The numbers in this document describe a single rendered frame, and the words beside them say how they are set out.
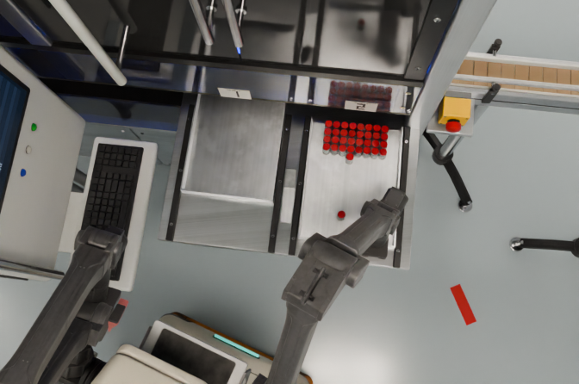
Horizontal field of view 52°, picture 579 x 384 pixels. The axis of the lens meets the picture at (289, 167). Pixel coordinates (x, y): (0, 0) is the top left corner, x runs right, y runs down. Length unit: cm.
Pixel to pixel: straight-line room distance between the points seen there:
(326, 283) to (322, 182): 73
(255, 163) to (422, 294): 112
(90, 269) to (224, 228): 59
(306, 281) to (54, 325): 43
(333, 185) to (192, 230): 41
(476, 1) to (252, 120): 84
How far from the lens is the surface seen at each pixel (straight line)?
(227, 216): 169
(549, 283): 270
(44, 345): 109
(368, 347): 253
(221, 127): 175
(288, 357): 110
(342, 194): 168
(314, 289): 99
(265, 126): 174
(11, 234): 163
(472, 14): 116
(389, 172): 170
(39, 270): 164
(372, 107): 161
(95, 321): 133
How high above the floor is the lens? 252
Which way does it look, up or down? 75 degrees down
